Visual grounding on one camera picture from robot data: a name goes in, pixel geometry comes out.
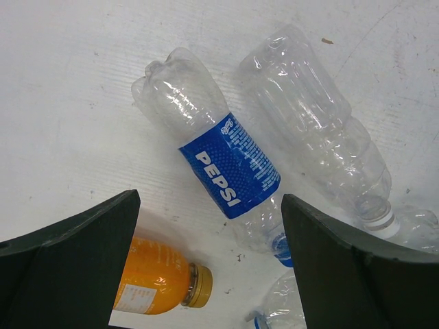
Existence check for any clear bottle white neck ring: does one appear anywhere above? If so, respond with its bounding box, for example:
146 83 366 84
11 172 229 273
235 23 401 239

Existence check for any small Pepsi bottle blue cap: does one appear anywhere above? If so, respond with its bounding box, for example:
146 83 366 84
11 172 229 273
131 47 293 267

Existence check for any orange juice bottle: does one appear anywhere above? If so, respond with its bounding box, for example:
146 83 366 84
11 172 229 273
112 236 213 315

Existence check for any large Pepsi bottle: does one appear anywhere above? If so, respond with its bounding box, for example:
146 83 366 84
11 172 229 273
246 206 438 328

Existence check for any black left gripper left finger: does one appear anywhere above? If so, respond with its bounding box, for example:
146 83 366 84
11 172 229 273
1 190 141 328

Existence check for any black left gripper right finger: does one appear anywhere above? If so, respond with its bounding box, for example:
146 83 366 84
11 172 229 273
281 194 438 328

